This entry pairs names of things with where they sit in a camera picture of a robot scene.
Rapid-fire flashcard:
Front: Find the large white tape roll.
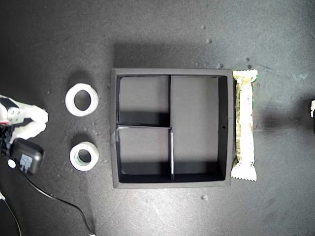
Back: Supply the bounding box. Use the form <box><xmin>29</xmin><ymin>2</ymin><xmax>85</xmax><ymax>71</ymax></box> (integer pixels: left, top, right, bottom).
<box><xmin>64</xmin><ymin>83</ymin><xmax>99</xmax><ymax>117</ymax></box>

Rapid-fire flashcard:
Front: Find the white tape roll green core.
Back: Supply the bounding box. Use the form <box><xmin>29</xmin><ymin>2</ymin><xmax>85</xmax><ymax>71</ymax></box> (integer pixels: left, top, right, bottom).
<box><xmin>69</xmin><ymin>141</ymin><xmax>99</xmax><ymax>172</ymax></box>

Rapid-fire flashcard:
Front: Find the snack bar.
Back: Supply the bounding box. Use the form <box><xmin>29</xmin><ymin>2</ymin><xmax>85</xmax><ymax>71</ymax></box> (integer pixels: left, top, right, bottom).
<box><xmin>230</xmin><ymin>69</ymin><xmax>258</xmax><ymax>182</ymax></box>

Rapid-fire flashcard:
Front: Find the black compartment tray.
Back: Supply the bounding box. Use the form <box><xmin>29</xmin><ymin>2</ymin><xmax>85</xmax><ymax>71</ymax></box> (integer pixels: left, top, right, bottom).
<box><xmin>110</xmin><ymin>68</ymin><xmax>234</xmax><ymax>189</ymax></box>

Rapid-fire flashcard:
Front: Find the black camera box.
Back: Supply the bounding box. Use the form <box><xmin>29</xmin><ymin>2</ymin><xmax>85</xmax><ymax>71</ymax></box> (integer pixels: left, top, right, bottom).
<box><xmin>7</xmin><ymin>138</ymin><xmax>45</xmax><ymax>176</ymax></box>

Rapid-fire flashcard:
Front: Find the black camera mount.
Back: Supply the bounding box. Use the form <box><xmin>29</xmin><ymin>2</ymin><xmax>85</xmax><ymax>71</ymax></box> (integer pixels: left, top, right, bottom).
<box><xmin>0</xmin><ymin>124</ymin><xmax>14</xmax><ymax>158</ymax></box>

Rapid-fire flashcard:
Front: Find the black camera cable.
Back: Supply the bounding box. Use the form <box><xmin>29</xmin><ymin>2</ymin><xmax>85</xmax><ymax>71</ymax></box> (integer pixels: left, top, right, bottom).
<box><xmin>14</xmin><ymin>159</ymin><xmax>96</xmax><ymax>236</ymax></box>

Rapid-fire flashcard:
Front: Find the thin black cable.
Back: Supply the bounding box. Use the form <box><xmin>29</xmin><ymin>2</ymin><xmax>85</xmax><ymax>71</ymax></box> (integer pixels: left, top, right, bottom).
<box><xmin>0</xmin><ymin>196</ymin><xmax>22</xmax><ymax>236</ymax></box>

